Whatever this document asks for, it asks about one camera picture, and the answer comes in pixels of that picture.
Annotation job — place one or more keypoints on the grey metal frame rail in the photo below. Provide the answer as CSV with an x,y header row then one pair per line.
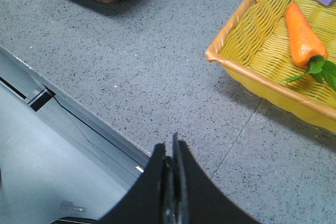
x,y
62,113

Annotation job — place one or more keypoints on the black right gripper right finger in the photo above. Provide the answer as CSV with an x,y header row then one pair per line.
x,y
198,199

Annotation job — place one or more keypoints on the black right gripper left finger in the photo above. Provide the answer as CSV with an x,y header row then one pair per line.
x,y
142,203

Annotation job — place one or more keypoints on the orange toy carrot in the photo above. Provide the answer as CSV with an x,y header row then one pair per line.
x,y
307,49

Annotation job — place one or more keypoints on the yellow woven basket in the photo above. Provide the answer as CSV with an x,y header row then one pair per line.
x,y
253,47

